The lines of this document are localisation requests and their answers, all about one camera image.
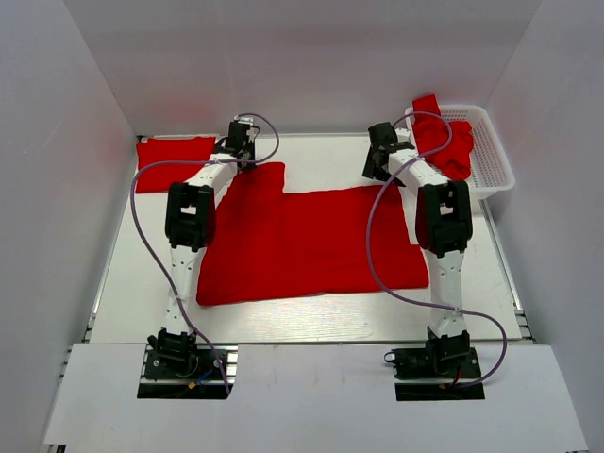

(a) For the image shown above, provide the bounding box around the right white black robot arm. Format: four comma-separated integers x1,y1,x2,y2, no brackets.
362,122,473,380

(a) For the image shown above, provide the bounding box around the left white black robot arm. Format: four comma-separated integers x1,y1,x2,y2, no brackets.
154,117,259,378

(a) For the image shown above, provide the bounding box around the folded red t-shirt stack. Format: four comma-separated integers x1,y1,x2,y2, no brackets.
135,136,218,194

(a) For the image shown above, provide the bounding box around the white plastic mesh basket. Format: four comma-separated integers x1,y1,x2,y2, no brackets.
406,105,515,199

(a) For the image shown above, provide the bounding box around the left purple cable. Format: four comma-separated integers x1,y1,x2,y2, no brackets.
129,111,280,397

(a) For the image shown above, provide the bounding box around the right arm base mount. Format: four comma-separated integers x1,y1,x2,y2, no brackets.
383,347,485,402

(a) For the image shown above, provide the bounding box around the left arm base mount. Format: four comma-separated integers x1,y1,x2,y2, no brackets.
137,345,238,400

